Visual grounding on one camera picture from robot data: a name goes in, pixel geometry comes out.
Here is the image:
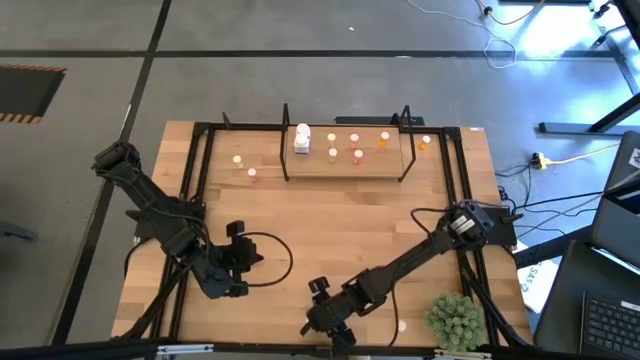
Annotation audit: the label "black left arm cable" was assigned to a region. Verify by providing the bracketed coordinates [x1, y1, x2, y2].
[242, 230, 295, 289]

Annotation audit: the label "black cable bundle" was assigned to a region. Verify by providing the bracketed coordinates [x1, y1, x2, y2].
[459, 249, 527, 347]
[122, 238, 194, 341]

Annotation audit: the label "black camera mount beam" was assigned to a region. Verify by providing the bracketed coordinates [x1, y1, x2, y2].
[0, 337, 534, 360]

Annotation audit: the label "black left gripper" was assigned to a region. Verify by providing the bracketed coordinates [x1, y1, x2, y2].
[222, 219, 265, 299]

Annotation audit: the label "black flat bar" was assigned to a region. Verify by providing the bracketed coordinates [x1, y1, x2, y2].
[334, 115, 426, 127]

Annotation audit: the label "black metal table leg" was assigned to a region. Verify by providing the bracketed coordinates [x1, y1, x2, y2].
[538, 92, 640, 135]

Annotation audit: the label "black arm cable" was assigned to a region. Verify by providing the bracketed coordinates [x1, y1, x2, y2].
[242, 230, 295, 289]
[387, 206, 454, 348]

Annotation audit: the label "tan floor cable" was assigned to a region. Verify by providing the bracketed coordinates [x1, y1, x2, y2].
[474, 0, 547, 26]

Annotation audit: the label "black power cables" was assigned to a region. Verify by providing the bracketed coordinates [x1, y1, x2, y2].
[494, 168, 609, 244]

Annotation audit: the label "black hazard-striped floor panel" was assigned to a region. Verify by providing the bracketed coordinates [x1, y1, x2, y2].
[0, 63, 68, 125]

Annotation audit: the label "black laptop with keyboard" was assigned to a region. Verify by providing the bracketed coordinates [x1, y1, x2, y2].
[532, 239, 640, 360]

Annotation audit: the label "silver metal bracket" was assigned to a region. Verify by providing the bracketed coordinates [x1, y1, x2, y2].
[433, 349, 492, 360]
[156, 343, 215, 357]

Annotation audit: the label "cream power strip cable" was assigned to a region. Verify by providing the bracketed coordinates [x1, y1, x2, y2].
[547, 143, 621, 166]

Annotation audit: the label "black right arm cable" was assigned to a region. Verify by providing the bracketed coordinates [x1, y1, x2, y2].
[387, 206, 454, 348]

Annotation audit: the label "green artificial succulent plant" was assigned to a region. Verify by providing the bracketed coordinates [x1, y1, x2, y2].
[423, 292, 489, 354]

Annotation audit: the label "wooden shelf with black frame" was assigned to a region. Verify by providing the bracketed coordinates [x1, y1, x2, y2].
[281, 102, 417, 184]

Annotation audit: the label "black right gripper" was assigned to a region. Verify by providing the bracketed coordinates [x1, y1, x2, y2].
[299, 276, 358, 351]

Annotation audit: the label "black metal stand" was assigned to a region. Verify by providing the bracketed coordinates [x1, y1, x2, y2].
[589, 0, 640, 96]

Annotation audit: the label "black aluminium table frame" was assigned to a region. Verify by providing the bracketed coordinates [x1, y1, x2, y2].
[112, 112, 534, 349]

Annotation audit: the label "white floor cable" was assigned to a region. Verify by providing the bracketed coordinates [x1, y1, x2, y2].
[407, 0, 519, 71]

